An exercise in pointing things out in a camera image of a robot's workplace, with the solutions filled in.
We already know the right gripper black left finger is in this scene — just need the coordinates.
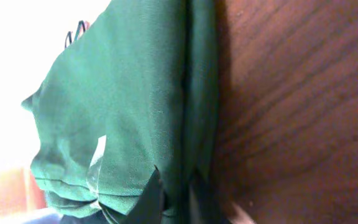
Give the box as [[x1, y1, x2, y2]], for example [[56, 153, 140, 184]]
[[126, 167, 165, 224]]

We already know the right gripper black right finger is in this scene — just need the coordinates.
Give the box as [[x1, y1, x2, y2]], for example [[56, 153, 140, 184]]
[[189, 184, 229, 224]]

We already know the green garment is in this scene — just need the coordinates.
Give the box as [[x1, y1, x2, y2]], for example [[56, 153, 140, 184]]
[[22, 0, 218, 223]]

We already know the clear plastic storage bin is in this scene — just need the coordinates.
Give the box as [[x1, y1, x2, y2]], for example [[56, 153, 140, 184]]
[[0, 208, 63, 224]]

